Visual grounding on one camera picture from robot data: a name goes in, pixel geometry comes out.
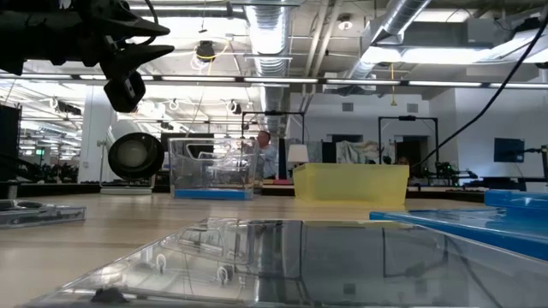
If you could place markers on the black hanging camera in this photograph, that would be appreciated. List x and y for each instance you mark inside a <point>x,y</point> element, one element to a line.
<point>205,50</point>

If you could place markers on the long LED light strip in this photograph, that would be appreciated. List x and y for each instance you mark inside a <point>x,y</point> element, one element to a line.
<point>278,80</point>

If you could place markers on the yellow plastic bin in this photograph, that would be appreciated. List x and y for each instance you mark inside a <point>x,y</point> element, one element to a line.
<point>351,184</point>

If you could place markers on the clear plastic bin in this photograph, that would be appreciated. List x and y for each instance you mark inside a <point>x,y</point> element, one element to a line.
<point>214,167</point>

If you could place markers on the white lampshade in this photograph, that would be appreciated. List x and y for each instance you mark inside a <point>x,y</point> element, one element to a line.
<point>298,153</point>

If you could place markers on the black aluminium table frame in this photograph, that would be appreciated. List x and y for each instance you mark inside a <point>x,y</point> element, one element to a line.
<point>55,189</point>

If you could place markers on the black upright panel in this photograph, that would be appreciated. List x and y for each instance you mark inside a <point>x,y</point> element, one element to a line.
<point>9,141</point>

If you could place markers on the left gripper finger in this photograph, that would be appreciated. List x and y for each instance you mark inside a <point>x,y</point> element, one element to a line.
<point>137,57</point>
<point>137,25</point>

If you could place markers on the person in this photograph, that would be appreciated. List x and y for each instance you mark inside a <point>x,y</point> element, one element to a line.
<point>267,156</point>

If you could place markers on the clear black CD jewel case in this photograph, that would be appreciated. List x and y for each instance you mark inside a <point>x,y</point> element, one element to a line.
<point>38,212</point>
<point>321,265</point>

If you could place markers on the silver ceiling duct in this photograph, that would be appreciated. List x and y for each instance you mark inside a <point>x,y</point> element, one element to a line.
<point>267,43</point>
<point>394,25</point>

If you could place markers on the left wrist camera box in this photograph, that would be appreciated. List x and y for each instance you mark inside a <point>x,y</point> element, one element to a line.
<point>124,92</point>

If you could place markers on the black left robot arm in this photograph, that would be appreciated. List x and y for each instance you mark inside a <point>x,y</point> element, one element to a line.
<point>34,34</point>

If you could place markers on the blue plastic disc case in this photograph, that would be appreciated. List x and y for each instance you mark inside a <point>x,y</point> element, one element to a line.
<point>214,194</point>
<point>518,199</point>
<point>462,229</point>

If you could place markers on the black gantry frame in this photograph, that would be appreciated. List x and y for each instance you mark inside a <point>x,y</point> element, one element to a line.
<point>409,117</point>
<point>274,113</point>

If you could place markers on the black background robot arm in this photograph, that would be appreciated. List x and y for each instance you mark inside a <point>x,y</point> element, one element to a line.
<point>447,171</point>

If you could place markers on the dark wall monitor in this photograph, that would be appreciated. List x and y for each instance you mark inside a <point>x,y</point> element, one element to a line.
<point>508,149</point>

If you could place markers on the crumpled cloth heap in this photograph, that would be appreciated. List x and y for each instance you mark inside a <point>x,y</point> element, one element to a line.
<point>364,152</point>

